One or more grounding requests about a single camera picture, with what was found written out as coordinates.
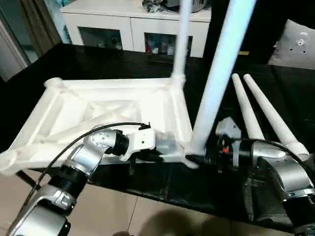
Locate black mat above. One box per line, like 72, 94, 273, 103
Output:
0, 43, 315, 233

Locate brown curtain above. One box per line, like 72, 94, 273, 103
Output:
21, 0, 62, 50

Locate grey pillow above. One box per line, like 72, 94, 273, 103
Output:
267, 19, 315, 71

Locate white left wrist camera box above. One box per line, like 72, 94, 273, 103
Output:
122, 127, 158, 162

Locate black case with gold label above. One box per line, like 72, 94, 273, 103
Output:
203, 0, 288, 66

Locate white plastic table top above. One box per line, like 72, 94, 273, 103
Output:
0, 76, 200, 176

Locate white plastic table leg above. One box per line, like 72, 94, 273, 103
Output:
243, 73, 311, 158
185, 0, 258, 159
231, 73, 266, 141
171, 0, 194, 86

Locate white glass-door cabinet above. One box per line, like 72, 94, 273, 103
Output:
60, 0, 212, 58

